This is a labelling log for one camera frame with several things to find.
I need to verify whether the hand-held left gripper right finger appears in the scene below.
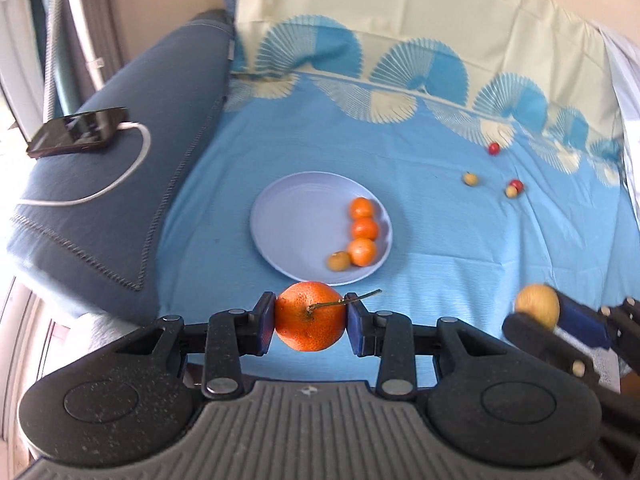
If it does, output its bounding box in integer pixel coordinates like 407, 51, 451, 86
347, 305, 503, 401

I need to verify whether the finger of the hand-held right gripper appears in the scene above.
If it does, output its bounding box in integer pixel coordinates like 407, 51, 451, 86
545, 285, 640, 361
501, 311, 602, 387

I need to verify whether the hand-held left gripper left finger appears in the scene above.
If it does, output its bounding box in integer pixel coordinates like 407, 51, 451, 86
117, 291, 277, 401

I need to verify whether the orange mandarin with stem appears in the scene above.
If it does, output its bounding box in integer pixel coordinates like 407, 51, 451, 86
275, 281, 383, 352

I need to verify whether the pale blue plate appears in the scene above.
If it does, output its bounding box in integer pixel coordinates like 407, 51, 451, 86
250, 171, 393, 283

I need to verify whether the blue fan-print sheet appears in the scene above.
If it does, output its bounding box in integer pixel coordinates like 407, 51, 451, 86
150, 0, 632, 390

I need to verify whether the grey fluffy blanket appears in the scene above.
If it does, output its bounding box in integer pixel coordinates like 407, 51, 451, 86
85, 307, 168, 358

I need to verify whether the blue sofa armrest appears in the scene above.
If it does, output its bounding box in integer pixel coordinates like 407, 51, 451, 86
5, 0, 242, 318

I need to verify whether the black smartphone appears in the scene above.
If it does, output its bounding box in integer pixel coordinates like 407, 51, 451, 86
27, 106, 128, 159

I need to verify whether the garment steamer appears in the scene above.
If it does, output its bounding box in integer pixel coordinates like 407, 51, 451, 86
42, 0, 108, 121

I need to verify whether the white charging cable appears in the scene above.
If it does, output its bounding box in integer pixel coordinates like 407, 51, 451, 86
15, 120, 152, 207

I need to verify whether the white window frame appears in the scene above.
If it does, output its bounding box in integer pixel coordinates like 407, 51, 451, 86
0, 0, 51, 136

